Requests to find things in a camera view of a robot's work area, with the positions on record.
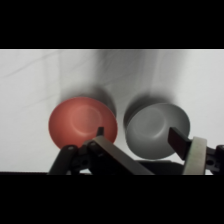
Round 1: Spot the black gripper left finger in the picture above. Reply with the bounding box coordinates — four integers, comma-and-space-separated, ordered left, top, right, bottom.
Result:
47, 126, 155, 176

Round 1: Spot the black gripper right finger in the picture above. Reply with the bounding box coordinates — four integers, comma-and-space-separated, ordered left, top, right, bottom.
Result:
167, 126, 224, 176

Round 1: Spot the grey bowl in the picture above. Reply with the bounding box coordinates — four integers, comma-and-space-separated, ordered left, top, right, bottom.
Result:
123, 102, 192, 161

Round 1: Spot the pink bowl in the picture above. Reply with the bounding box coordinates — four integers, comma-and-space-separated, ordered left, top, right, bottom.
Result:
48, 96, 119, 151

